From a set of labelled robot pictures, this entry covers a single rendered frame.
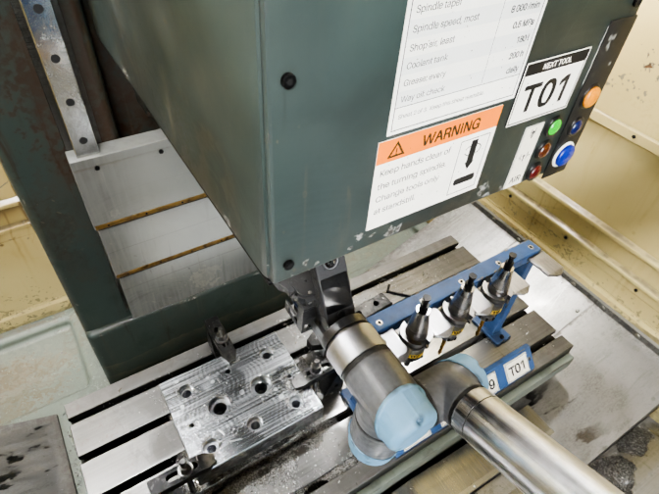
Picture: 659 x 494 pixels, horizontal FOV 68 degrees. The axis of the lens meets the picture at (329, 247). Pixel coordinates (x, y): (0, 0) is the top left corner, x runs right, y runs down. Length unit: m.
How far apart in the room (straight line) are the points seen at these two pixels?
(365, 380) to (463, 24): 0.40
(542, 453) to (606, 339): 1.04
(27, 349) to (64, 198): 0.82
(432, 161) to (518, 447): 0.37
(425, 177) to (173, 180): 0.75
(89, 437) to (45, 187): 0.55
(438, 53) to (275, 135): 0.15
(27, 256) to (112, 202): 0.63
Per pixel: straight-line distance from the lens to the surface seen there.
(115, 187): 1.13
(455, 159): 0.53
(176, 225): 1.25
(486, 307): 1.06
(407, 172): 0.49
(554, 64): 0.58
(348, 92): 0.39
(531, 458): 0.68
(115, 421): 1.28
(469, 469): 1.39
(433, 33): 0.43
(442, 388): 0.75
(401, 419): 0.61
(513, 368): 1.35
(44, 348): 1.88
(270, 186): 0.40
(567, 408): 1.61
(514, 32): 0.50
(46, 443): 1.62
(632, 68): 1.46
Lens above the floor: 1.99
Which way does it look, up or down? 45 degrees down
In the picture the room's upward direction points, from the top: 5 degrees clockwise
